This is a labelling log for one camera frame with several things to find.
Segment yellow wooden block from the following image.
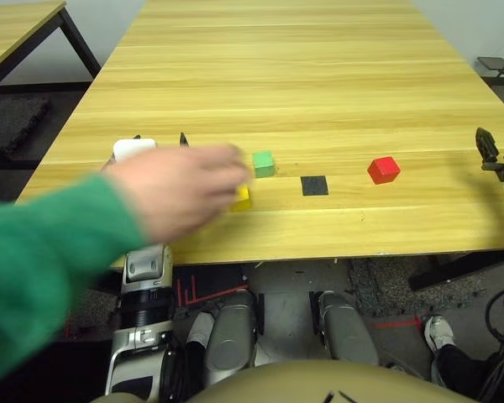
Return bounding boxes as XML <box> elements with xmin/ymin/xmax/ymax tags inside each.
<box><xmin>230</xmin><ymin>184</ymin><xmax>253</xmax><ymax>212</ymax></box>

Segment green wooden block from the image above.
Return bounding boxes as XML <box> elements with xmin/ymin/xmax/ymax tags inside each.
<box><xmin>251</xmin><ymin>150</ymin><xmax>276</xmax><ymax>179</ymax></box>

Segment red wooden block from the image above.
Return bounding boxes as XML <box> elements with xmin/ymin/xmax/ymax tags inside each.
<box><xmin>367</xmin><ymin>156</ymin><xmax>402</xmax><ymax>185</ymax></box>

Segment green sleeved forearm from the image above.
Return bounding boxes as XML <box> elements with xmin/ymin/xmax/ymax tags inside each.
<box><xmin>0</xmin><ymin>174</ymin><xmax>150</xmax><ymax>391</ymax></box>

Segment person's bare hand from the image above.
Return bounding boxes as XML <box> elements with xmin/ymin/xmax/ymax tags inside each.
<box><xmin>104</xmin><ymin>142</ymin><xmax>253</xmax><ymax>247</ymax></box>

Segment black rubber floor mat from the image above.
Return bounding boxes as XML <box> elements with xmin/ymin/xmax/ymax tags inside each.
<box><xmin>0</xmin><ymin>94</ymin><xmax>51</xmax><ymax>154</ymax></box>

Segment black square marker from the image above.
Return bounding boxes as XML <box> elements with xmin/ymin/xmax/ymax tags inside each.
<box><xmin>300</xmin><ymin>175</ymin><xmax>329</xmax><ymax>197</ymax></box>

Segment wooden side table black legs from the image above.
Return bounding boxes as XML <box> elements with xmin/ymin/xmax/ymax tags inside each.
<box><xmin>0</xmin><ymin>0</ymin><xmax>102</xmax><ymax>92</ymax></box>

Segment speckled rubber floor mat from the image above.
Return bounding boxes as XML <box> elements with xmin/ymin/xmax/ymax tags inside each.
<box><xmin>348</xmin><ymin>255</ymin><xmax>488</xmax><ymax>316</ymax></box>

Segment white sneaker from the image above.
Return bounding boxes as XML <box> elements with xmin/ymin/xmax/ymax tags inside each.
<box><xmin>423</xmin><ymin>315</ymin><xmax>457</xmax><ymax>358</ymax></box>

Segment grey left robot leg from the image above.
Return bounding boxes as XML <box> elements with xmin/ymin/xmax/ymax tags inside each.
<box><xmin>188</xmin><ymin>289</ymin><xmax>260</xmax><ymax>385</ymax></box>

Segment grey robot leg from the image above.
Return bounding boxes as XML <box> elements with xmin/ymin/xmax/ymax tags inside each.
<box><xmin>317</xmin><ymin>290</ymin><xmax>381</xmax><ymax>366</ymax></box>
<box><xmin>188</xmin><ymin>289</ymin><xmax>260</xmax><ymax>385</ymax></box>

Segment black trousered leg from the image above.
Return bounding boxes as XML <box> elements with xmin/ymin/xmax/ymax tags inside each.
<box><xmin>436</xmin><ymin>342</ymin><xmax>504</xmax><ymax>403</ymax></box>

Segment grey right robot leg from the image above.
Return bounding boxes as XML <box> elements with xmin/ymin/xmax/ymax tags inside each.
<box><xmin>317</xmin><ymin>290</ymin><xmax>381</xmax><ymax>366</ymax></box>

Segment olive robot torso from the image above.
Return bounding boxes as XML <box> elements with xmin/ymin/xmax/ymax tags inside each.
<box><xmin>90</xmin><ymin>359</ymin><xmax>475</xmax><ymax>403</ymax></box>

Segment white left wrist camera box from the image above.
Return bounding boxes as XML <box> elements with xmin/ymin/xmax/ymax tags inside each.
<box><xmin>112</xmin><ymin>138</ymin><xmax>159</xmax><ymax>163</ymax></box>

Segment black table frame bar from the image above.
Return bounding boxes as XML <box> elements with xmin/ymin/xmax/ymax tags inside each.
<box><xmin>409</xmin><ymin>251</ymin><xmax>504</xmax><ymax>290</ymax></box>

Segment black hanging cable bundle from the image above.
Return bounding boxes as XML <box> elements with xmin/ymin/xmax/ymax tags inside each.
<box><xmin>485</xmin><ymin>289</ymin><xmax>504</xmax><ymax>403</ymax></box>

